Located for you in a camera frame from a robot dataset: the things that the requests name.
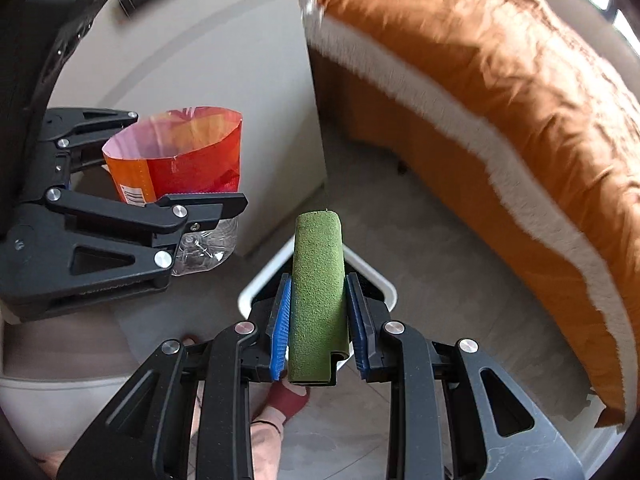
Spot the clear plastic bag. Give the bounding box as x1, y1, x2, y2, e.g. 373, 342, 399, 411
171, 218, 238, 276

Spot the white bedside cabinet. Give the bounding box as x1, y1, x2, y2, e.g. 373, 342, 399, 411
51, 0, 326, 255

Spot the white square trash bin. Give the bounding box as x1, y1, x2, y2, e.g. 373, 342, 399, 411
239, 240, 397, 382

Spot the green sponge block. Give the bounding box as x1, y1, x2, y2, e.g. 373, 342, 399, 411
288, 210, 349, 386

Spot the orange bed cover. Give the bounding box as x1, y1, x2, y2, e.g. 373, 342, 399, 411
300, 0, 639, 426

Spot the black bed leg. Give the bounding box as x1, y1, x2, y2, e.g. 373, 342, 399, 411
397, 160, 408, 176

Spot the red slipper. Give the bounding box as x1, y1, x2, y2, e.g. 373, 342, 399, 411
260, 377, 310, 426

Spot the orange red snack bag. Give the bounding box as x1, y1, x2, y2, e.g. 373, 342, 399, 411
102, 106, 243, 206

